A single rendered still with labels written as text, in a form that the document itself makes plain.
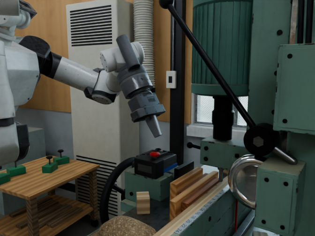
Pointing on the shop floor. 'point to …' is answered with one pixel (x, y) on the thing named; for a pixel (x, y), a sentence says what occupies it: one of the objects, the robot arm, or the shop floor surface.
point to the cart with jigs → (42, 171)
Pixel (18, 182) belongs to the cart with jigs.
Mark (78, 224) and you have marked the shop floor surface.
